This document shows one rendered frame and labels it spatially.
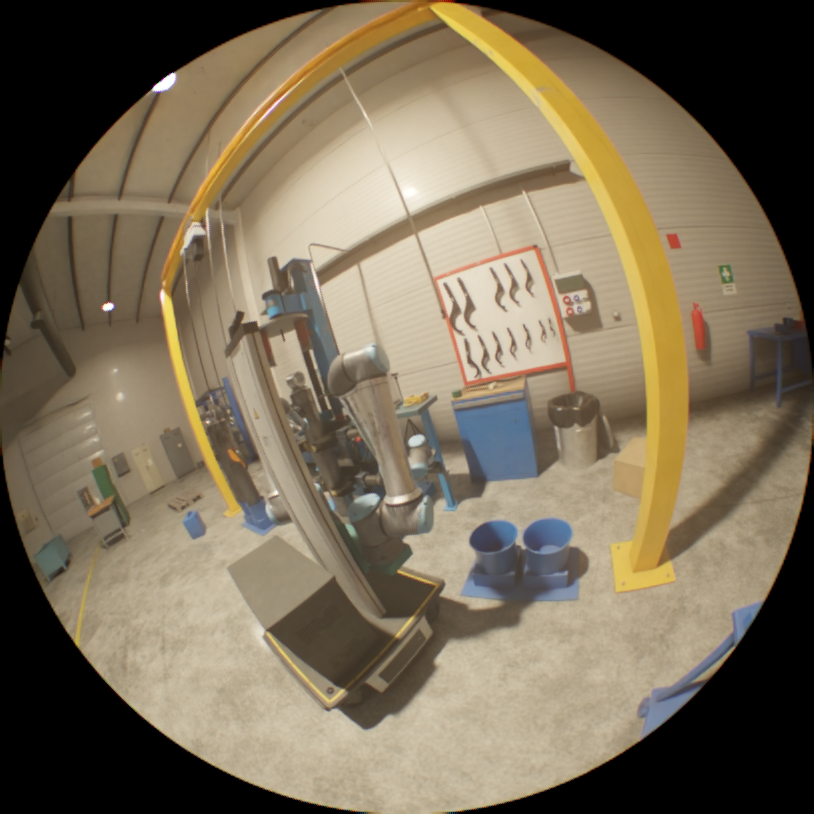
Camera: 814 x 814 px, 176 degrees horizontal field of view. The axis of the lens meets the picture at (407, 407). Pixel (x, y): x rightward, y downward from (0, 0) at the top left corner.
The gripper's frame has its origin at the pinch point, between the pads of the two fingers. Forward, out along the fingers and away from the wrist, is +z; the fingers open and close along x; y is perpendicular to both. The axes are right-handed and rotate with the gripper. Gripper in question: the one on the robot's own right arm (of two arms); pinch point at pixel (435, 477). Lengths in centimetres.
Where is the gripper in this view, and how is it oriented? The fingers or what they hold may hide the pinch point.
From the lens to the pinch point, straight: 156.8
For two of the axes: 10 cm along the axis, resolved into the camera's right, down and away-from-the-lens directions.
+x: 8.7, -0.5, -4.9
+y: -3.3, 6.7, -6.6
